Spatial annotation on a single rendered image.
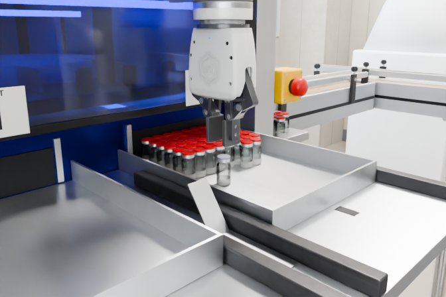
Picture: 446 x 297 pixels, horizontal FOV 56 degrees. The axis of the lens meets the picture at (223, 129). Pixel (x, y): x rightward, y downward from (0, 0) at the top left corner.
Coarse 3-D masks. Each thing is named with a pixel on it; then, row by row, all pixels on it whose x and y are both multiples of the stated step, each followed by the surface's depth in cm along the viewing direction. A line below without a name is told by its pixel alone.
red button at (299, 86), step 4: (296, 80) 87; (300, 80) 87; (304, 80) 87; (292, 84) 87; (296, 84) 87; (300, 84) 86; (304, 84) 87; (292, 88) 87; (296, 88) 87; (300, 88) 87; (304, 88) 87; (292, 92) 88; (296, 92) 87; (300, 92) 87; (304, 92) 88; (300, 96) 88
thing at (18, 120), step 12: (0, 96) 49; (12, 96) 50; (24, 96) 51; (0, 108) 50; (12, 108) 51; (24, 108) 52; (12, 120) 51; (24, 120) 52; (0, 132) 50; (12, 132) 51; (24, 132) 52
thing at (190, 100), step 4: (188, 84) 70; (188, 88) 70; (188, 92) 70; (188, 96) 70; (192, 96) 71; (188, 100) 70; (192, 100) 71; (196, 100) 71; (188, 104) 70; (192, 104) 71; (196, 104) 72
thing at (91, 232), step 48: (48, 192) 62; (96, 192) 61; (0, 240) 48; (48, 240) 48; (96, 240) 48; (144, 240) 48; (192, 240) 46; (0, 288) 39; (48, 288) 39; (96, 288) 39; (144, 288) 36
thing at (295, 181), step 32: (128, 160) 70; (288, 160) 76; (320, 160) 73; (352, 160) 68; (224, 192) 53; (256, 192) 62; (288, 192) 62; (320, 192) 55; (352, 192) 62; (288, 224) 51
